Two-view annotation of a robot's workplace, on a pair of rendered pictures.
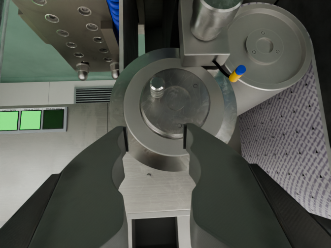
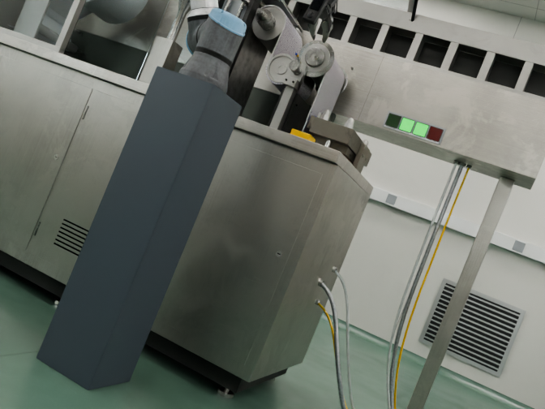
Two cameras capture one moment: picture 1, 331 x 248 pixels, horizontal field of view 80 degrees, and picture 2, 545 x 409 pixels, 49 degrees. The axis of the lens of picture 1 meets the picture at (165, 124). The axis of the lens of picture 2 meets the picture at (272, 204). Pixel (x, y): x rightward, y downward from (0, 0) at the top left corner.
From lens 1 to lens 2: 2.18 m
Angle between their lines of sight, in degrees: 21
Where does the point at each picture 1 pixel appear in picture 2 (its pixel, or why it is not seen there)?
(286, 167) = (289, 36)
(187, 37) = (303, 70)
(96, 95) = (461, 338)
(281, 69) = (280, 59)
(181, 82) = (310, 60)
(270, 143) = (288, 49)
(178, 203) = (343, 48)
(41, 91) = not seen: outside the picture
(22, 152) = (418, 107)
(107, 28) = not seen: hidden behind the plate
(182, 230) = (347, 34)
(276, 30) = (274, 72)
